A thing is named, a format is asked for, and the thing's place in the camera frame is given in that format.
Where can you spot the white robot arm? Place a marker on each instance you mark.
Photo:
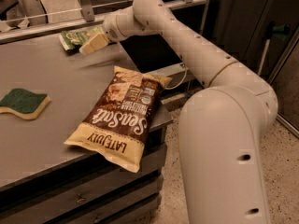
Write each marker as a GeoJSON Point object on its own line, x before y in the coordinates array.
{"type": "Point", "coordinates": [220, 127]}

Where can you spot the dark grey cabinet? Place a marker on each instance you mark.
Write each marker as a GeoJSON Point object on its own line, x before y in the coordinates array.
{"type": "Point", "coordinates": [239, 27]}

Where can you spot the green jalapeno chip bag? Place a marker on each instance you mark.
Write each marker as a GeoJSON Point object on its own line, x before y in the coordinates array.
{"type": "Point", "coordinates": [73, 40]}

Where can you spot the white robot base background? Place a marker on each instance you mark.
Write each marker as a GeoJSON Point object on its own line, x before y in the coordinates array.
{"type": "Point", "coordinates": [21, 13]}

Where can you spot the grey wooden drawer unit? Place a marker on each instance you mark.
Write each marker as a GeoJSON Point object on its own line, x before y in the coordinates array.
{"type": "Point", "coordinates": [90, 191]}

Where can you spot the brown Late July chip bag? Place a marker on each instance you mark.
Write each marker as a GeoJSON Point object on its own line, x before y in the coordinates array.
{"type": "Point", "coordinates": [119, 123]}

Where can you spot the green yellow sponge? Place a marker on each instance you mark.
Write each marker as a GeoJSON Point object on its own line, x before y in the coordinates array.
{"type": "Point", "coordinates": [24, 104]}

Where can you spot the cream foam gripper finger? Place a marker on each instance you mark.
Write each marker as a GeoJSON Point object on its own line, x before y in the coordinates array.
{"type": "Point", "coordinates": [94, 42]}

